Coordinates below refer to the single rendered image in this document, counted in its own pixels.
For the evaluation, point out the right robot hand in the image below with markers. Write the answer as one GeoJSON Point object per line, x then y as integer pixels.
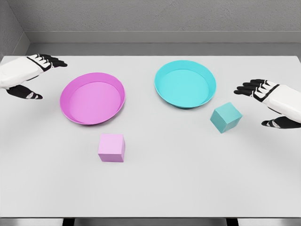
{"type": "Point", "coordinates": [279, 99]}

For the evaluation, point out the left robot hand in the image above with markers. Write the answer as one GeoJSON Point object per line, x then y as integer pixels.
{"type": "Point", "coordinates": [21, 70]}

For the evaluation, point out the teal cube block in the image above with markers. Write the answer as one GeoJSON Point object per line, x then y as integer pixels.
{"type": "Point", "coordinates": [225, 117]}

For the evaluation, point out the pink round plate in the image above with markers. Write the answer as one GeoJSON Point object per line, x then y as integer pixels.
{"type": "Point", "coordinates": [92, 99]}

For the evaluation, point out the cyan round plate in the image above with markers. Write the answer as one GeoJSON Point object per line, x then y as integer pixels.
{"type": "Point", "coordinates": [185, 84]}

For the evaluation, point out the pink cube block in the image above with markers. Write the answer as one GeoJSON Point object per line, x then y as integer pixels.
{"type": "Point", "coordinates": [111, 147]}

